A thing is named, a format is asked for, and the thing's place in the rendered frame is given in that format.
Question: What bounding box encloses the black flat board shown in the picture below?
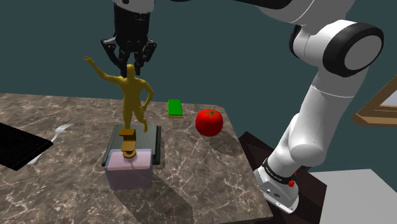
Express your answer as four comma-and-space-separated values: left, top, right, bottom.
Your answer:
0, 122, 55, 172

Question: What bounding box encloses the red tomato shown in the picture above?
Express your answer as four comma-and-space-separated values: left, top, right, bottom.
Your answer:
195, 108, 225, 137

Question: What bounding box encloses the green sponge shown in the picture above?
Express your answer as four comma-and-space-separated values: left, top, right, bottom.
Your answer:
167, 99, 184, 119

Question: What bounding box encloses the golden human figure statue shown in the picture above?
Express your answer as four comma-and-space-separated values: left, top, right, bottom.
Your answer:
83, 55, 155, 134

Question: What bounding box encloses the pink soap dispenser brown pump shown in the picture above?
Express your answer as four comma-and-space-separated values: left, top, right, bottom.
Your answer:
104, 128, 154, 192

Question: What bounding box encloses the white fork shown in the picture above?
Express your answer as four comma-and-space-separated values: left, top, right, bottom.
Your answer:
27, 123, 74, 166

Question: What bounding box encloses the wooden framed wall picture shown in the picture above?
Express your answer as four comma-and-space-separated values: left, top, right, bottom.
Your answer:
351, 74, 397, 128

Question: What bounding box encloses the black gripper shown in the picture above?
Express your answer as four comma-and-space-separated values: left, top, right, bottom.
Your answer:
100, 3, 158, 78

